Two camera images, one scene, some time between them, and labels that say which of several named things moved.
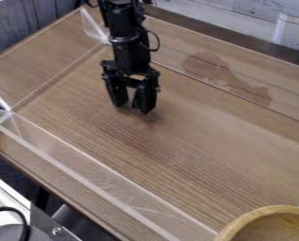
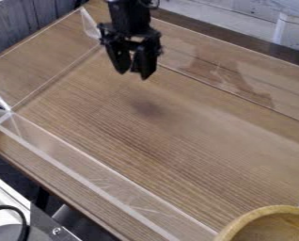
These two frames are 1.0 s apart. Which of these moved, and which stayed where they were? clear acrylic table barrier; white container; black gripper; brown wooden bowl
Moved: black gripper
Stayed: white container; brown wooden bowl; clear acrylic table barrier
